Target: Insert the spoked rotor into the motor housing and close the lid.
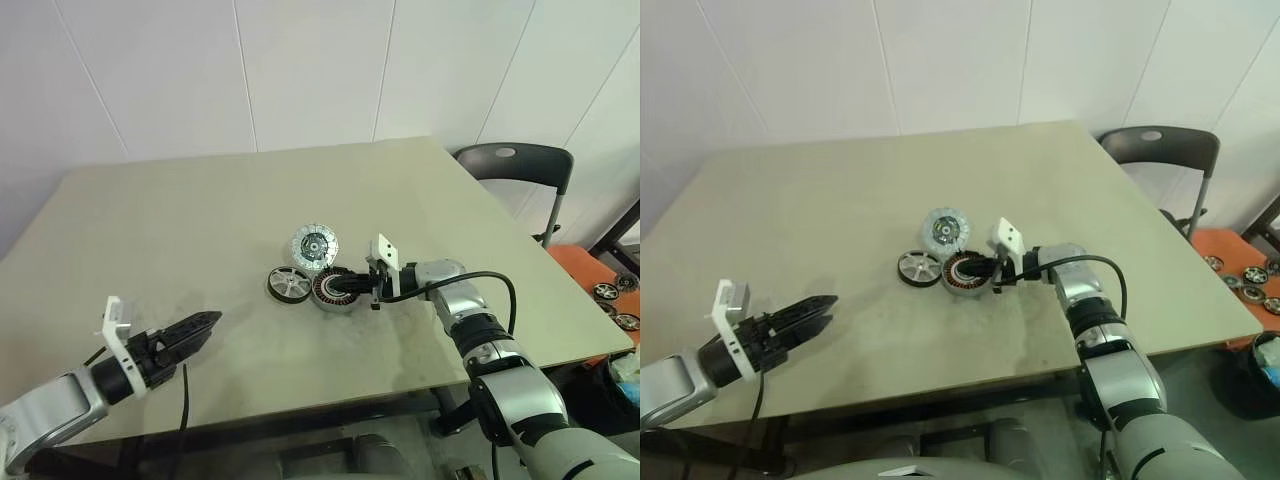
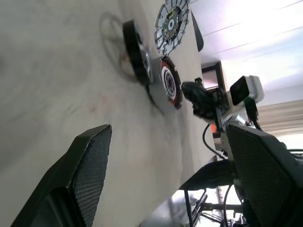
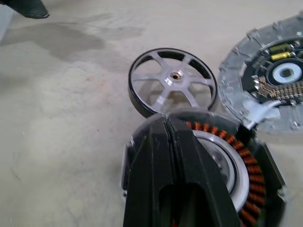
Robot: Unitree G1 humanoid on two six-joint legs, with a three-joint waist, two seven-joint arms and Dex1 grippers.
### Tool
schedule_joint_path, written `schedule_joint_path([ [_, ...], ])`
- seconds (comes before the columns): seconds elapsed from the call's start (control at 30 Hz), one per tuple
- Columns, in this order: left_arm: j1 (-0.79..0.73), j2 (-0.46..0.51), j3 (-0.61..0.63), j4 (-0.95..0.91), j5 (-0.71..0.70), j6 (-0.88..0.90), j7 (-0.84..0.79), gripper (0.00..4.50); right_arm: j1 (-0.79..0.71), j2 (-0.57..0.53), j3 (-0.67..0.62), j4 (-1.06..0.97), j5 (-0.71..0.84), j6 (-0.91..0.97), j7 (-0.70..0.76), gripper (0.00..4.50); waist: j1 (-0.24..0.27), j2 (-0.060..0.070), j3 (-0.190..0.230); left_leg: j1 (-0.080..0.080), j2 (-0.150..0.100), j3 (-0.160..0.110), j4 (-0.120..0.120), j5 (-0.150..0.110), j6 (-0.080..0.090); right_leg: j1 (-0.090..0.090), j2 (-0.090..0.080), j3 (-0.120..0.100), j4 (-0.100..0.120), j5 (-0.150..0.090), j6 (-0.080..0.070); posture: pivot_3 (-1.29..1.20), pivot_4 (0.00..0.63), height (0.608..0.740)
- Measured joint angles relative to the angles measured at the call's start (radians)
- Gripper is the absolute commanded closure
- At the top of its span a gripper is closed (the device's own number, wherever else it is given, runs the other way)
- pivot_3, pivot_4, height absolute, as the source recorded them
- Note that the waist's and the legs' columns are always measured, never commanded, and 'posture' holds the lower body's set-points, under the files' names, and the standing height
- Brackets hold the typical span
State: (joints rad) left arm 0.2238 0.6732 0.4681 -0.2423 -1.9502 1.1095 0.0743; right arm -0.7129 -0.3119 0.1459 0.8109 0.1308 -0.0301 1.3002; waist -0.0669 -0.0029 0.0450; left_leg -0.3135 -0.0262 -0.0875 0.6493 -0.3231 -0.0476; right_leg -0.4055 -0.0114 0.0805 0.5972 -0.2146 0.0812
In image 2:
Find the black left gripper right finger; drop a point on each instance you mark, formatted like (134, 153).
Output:
(265, 179)

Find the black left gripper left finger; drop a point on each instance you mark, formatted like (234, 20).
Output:
(71, 179)

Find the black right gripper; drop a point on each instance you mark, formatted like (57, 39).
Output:
(220, 111)

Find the silver motor stator housing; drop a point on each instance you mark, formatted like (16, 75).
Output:
(156, 94)

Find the round cover plate with circuit board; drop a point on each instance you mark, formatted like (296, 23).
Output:
(170, 26)

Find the black rimmed rotor wheel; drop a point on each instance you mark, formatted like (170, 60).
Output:
(131, 45)

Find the black bin with trash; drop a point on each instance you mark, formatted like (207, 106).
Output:
(208, 173)

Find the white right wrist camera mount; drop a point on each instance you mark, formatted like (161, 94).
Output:
(254, 85)

